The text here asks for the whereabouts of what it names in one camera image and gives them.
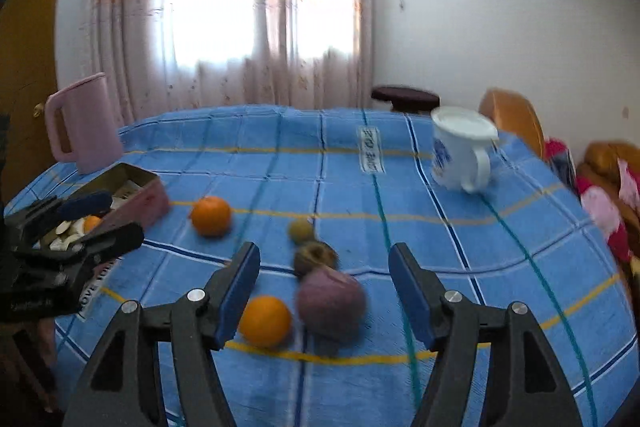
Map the orange wooden chair back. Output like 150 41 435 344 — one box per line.
478 88 547 160

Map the purple passion fruit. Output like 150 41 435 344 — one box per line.
297 267 367 342

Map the pink plastic pitcher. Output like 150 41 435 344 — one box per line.
45 72 125 175

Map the brown kiwi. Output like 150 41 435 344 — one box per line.
293 241 341 279

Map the white blue-print mug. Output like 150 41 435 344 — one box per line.
430 106 500 194

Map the brown wooden door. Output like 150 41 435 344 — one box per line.
0 0 73 208

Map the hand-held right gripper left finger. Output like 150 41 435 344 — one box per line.
63 241 262 427

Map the blue plaid tablecloth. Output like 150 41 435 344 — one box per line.
4 104 632 427

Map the dark round stool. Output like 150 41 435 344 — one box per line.
371 85 441 114

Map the pink metal tin box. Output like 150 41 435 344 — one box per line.
32 163 171 253

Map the small green fruit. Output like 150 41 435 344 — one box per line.
287 219 316 244

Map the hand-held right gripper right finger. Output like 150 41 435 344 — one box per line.
388 242 585 427

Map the pile of colourful clothes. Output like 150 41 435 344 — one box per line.
544 138 640 293

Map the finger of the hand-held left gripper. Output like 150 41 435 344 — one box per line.
4 190 114 229
12 222 146 264

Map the pink floral curtain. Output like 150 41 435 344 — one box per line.
80 0 376 128

